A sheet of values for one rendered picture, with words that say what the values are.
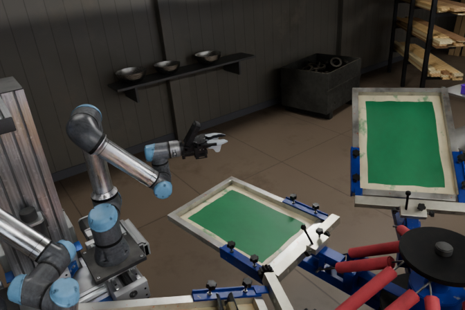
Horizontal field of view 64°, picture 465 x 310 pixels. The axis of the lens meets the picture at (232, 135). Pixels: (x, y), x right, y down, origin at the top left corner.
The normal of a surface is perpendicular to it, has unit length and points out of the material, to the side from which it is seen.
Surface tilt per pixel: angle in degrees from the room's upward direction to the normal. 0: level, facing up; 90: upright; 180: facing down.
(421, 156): 32
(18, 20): 90
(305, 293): 0
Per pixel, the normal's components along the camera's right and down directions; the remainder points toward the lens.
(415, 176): -0.19, -0.54
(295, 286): -0.07, -0.90
